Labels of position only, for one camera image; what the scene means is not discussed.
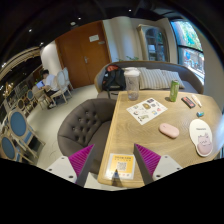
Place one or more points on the white pink cat mousepad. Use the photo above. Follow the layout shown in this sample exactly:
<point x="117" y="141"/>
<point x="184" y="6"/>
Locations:
<point x="201" y="136"/>

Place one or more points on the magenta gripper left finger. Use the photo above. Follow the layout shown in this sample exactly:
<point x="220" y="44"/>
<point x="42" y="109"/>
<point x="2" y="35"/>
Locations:
<point x="74" y="168"/>

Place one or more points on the white sticker sheet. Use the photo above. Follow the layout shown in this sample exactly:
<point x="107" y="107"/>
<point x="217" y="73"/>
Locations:
<point x="146" y="110"/>

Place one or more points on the yellow QR code sign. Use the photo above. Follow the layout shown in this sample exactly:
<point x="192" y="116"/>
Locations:
<point x="120" y="166"/>

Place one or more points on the grey sofa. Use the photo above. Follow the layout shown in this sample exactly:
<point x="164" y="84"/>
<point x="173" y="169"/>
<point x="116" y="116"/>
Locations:
<point x="190" y="80"/>

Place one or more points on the pink computer mouse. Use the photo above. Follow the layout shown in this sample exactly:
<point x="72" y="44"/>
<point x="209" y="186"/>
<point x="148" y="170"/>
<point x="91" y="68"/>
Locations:
<point x="169" y="130"/>

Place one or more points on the striped cushion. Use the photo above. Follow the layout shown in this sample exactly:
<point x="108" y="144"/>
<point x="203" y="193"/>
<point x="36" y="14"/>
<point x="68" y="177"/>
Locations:
<point x="152" y="79"/>
<point x="173" y="76"/>

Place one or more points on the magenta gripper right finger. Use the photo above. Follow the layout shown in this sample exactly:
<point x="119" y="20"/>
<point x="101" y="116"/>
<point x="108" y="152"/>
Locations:
<point x="153" y="166"/>

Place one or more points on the blue cushioned chair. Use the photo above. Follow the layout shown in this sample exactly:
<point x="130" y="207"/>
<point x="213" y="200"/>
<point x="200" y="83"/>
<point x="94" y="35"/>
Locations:
<point x="14" y="152"/>
<point x="21" y="130"/>

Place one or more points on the green drink can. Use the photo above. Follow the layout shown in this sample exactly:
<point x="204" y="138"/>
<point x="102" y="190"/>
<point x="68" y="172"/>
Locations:
<point x="174" y="90"/>

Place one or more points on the white dining chair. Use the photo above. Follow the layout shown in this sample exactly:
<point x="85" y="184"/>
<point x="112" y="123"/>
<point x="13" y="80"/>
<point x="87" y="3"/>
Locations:
<point x="62" y="86"/>

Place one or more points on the white pen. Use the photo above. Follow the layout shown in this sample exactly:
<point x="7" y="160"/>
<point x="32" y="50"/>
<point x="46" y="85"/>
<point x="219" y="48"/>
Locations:
<point x="196" y="100"/>

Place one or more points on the brown wooden door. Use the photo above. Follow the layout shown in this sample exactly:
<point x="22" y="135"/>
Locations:
<point x="84" y="52"/>

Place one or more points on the black orange backpack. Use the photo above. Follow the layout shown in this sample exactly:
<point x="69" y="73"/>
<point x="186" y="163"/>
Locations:
<point x="114" y="78"/>

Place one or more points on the black red phone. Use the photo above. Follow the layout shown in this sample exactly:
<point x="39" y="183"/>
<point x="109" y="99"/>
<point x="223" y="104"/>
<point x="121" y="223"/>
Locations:
<point x="188" y="102"/>

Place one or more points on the blue cushioned chair lower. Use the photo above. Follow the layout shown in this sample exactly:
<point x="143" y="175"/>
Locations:
<point x="14" y="152"/>

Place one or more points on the clear plastic shaker bottle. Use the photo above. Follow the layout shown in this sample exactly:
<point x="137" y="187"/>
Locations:
<point x="132" y="82"/>

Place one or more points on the grey tufted armchair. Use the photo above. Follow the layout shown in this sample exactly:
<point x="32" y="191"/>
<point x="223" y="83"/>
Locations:
<point x="87" y="124"/>

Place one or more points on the small blue eraser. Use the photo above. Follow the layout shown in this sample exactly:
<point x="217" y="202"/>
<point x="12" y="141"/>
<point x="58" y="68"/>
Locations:
<point x="200" y="114"/>

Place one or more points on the seated person white shirt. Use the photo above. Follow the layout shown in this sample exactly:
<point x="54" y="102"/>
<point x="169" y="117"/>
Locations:
<point x="50" y="87"/>

